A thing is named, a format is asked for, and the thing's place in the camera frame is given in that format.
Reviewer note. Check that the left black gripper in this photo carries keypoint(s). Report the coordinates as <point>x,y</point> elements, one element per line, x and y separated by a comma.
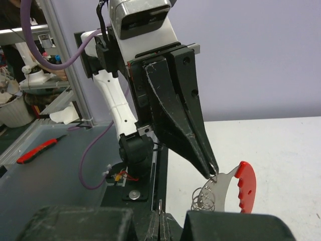
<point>165,91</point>

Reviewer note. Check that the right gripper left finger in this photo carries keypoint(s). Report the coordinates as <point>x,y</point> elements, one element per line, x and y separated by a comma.
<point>89,223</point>

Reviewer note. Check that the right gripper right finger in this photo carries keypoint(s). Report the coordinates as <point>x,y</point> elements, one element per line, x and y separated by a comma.
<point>206,225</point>

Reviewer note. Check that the red handled metal keyring holder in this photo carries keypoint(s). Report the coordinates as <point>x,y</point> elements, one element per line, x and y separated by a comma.
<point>213,195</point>

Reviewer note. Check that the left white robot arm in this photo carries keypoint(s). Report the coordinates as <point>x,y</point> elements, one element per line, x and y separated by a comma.
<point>106,58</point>

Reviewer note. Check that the red black utility knife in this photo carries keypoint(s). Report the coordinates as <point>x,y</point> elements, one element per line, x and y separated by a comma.
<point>35,152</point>

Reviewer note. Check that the white ribbed bucket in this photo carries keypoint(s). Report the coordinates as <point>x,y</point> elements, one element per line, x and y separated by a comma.
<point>16,114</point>

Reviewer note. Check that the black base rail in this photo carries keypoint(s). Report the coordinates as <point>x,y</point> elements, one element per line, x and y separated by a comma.
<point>134,181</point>

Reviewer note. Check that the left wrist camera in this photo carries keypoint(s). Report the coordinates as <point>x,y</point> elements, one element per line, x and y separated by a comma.
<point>131,18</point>

